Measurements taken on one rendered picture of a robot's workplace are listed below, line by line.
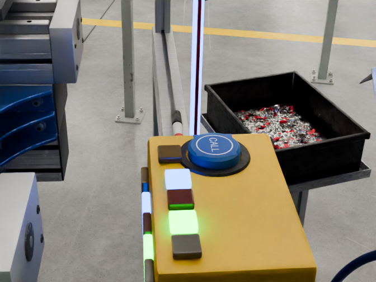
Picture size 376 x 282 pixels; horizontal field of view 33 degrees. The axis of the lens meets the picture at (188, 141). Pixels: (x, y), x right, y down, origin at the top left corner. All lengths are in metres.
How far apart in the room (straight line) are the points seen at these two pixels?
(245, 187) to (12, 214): 0.21
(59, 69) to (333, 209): 1.46
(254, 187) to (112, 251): 1.58
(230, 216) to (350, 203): 1.87
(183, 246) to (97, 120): 2.31
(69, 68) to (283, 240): 0.61
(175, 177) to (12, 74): 0.56
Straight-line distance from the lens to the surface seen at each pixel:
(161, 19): 1.26
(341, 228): 2.17
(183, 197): 0.43
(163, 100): 1.01
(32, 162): 1.05
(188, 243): 0.39
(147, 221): 0.44
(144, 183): 0.48
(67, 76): 0.97
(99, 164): 2.40
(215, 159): 0.46
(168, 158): 0.47
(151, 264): 0.41
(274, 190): 0.45
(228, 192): 0.45
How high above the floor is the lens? 1.34
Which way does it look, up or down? 32 degrees down
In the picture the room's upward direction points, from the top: 1 degrees clockwise
